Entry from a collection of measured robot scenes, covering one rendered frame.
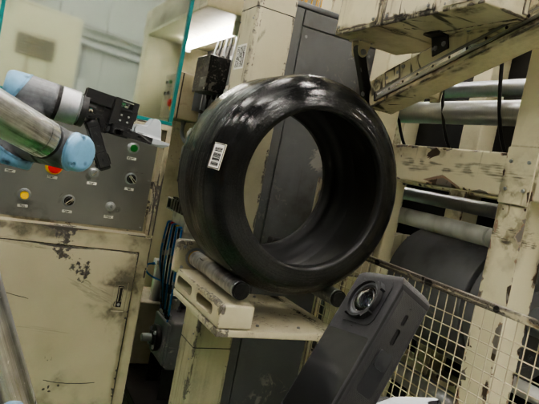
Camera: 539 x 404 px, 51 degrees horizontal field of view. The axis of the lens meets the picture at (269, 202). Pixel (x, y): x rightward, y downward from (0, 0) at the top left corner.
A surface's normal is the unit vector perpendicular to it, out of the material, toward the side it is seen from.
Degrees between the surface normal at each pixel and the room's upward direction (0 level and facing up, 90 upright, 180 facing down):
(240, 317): 90
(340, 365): 61
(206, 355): 90
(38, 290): 90
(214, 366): 90
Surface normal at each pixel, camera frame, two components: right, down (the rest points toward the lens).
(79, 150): 0.88, 0.20
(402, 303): 0.45, -0.01
